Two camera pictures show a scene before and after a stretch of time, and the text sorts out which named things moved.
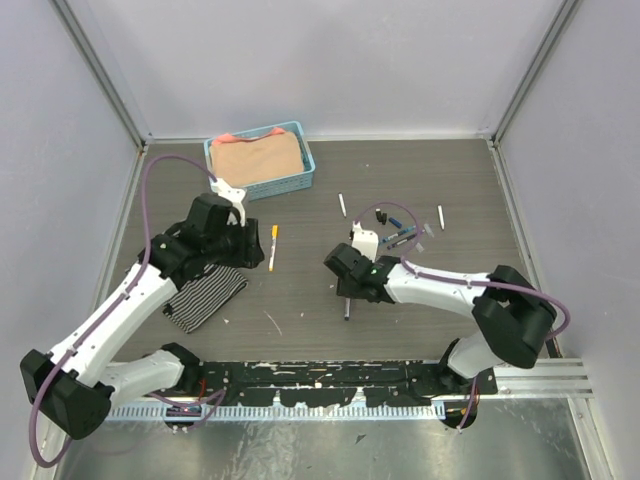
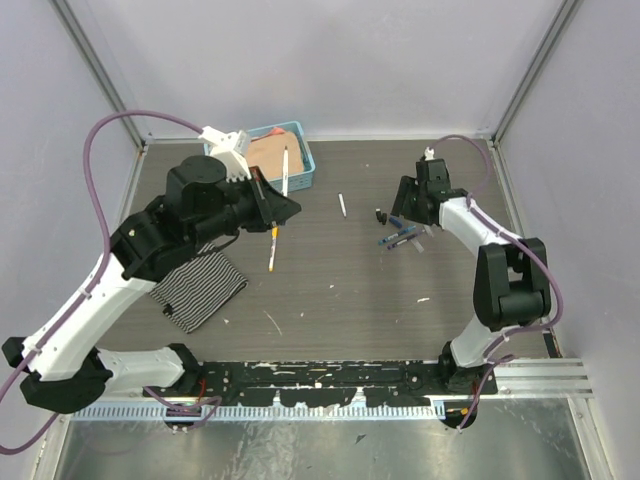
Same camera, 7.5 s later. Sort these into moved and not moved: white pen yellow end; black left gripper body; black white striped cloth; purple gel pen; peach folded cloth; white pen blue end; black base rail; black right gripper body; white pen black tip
Moved: black right gripper body; black left gripper body; white pen blue end
Not moved: purple gel pen; black base rail; black white striped cloth; white pen black tip; white pen yellow end; peach folded cloth
